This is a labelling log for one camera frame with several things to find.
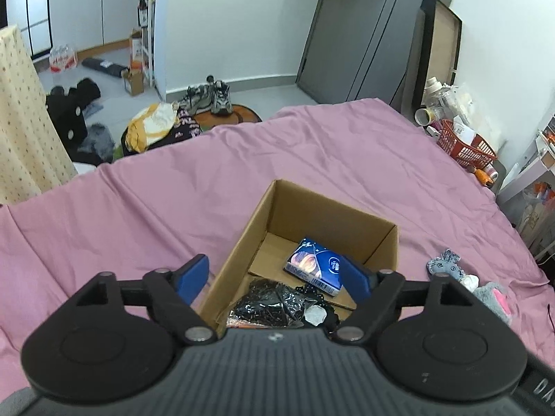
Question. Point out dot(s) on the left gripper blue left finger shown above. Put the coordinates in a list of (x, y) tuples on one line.
[(171, 294)]

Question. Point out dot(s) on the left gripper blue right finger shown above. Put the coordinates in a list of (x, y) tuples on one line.
[(375, 295)]

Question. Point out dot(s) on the grey patterned sock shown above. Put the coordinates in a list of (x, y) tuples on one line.
[(446, 263)]

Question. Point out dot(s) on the grey pink plush toy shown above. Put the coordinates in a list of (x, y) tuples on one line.
[(493, 297)]

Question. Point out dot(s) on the blue packaged box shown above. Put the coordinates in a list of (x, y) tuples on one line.
[(316, 265)]

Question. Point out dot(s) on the open cardboard box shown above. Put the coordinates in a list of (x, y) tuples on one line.
[(292, 222)]

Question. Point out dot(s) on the white rolled sock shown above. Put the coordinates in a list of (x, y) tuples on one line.
[(470, 282)]

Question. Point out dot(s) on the purple bed sheet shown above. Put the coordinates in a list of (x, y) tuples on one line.
[(159, 208)]

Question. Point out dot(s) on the orange bottle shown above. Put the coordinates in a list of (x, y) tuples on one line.
[(486, 177)]

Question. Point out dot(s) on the yellow white clothes pile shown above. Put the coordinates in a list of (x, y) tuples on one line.
[(159, 125)]

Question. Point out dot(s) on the red plastic basket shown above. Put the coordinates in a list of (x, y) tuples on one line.
[(478, 153)]

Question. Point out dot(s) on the beige dotted curtain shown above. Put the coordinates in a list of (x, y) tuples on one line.
[(32, 157)]

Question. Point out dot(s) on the pair of sneakers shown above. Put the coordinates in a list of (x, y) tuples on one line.
[(213, 96)]

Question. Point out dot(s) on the clear plastic jar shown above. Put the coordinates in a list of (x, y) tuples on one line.
[(438, 98)]

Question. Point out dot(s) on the grey door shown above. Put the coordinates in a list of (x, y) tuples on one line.
[(358, 49)]

